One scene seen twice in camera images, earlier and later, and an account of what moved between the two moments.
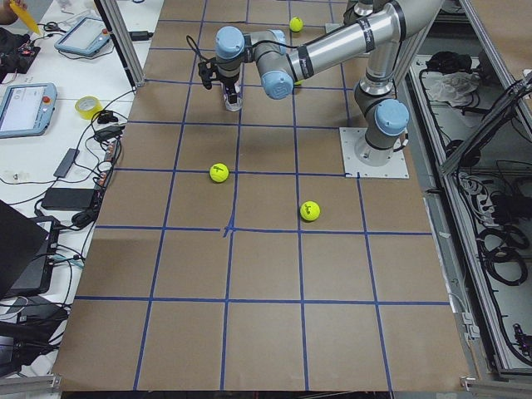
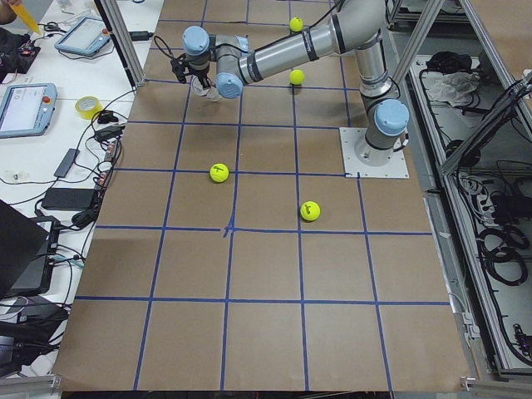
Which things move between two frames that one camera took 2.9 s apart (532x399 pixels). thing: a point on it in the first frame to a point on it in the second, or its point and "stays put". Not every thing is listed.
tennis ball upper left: (219, 172) stays put
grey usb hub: (63, 168) stays put
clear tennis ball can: (234, 106) to (211, 93)
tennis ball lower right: (296, 24) stays put
